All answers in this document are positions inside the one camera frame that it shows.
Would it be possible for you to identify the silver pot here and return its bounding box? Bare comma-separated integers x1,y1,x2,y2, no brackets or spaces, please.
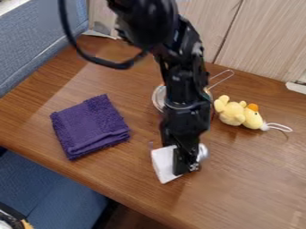
150,69,236,115

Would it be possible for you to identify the black cable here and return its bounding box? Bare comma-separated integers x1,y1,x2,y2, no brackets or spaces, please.
57,0,149,71

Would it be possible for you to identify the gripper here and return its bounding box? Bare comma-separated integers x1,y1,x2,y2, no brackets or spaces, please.
149,100,213,185

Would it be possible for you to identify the purple cloth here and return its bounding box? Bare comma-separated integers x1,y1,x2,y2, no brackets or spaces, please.
48,94,132,161

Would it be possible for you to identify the white object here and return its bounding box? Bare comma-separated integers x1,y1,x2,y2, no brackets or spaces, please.
284,80,306,96

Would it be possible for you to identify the yellow plush duck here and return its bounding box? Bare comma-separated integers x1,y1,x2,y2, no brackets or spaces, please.
212,94,294,133

